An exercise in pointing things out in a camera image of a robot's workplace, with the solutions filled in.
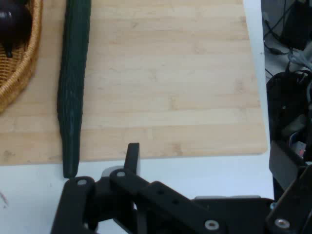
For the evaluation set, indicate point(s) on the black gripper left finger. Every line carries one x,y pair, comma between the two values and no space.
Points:
122,195

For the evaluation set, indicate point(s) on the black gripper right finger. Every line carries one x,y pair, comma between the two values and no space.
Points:
292,209

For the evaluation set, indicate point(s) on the black round equipment base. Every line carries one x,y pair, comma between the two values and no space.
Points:
285,102

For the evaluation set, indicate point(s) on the bamboo wooden cutting board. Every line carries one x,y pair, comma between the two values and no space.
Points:
170,85

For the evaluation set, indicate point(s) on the long dark green cucumber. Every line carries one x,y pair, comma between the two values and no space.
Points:
72,85

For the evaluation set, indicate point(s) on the woven wicker basket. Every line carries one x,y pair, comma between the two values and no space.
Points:
22,65

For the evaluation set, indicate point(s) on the black box device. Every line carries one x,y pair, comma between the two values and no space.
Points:
298,22

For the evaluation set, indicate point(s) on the dark purple eggplant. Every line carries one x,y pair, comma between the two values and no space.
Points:
13,24

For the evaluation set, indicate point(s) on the grey metal bracket plate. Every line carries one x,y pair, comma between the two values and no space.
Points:
282,163

